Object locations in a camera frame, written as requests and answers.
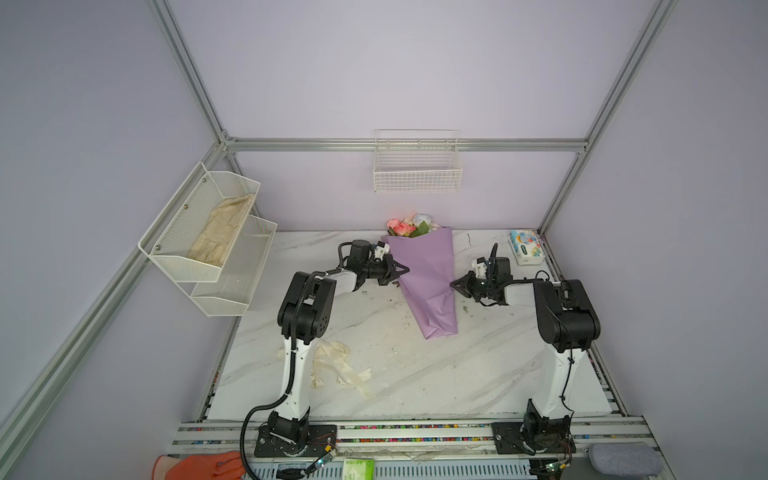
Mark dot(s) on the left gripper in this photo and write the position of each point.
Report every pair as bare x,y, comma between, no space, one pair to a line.
390,266

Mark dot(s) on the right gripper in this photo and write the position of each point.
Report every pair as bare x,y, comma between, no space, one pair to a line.
467,278

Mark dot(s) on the pink purple wrapping paper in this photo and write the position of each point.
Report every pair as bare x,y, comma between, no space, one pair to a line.
426,287

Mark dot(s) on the cream printed ribbon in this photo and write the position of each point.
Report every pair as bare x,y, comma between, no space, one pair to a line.
339,366

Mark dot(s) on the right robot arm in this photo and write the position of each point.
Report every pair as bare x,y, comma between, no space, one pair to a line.
567,324

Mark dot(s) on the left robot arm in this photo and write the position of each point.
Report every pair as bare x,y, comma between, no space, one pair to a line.
283,427

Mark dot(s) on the tissue pack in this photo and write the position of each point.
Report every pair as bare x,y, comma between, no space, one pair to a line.
526,247

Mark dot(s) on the lower white mesh shelf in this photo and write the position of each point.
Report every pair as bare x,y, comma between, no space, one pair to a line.
232,294

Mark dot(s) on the white mesh shelf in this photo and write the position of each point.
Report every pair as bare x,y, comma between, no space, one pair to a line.
232,294
193,237

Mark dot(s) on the beige cloth in shelf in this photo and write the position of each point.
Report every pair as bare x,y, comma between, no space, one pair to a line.
213,244

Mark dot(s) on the green label box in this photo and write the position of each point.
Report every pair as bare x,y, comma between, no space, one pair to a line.
358,469

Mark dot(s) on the upper white mesh shelf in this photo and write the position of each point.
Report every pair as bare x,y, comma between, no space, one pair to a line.
193,237

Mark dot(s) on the grey sponge pad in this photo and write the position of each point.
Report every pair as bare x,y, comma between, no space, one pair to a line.
625,460

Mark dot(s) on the orange rubber glove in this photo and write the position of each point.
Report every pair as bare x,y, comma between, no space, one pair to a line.
224,466

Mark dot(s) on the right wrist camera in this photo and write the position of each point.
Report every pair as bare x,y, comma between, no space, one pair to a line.
480,267

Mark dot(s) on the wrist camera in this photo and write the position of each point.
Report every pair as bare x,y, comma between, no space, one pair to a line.
380,251
480,267

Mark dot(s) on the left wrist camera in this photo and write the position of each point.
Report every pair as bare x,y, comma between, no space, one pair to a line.
380,251

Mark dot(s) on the white wire wall basket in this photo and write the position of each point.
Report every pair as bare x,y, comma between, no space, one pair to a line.
416,161

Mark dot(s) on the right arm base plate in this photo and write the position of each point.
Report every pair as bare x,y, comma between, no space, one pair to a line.
544,437

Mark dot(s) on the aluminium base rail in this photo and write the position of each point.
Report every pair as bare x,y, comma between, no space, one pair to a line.
430,449

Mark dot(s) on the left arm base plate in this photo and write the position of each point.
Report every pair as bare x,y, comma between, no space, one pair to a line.
312,443

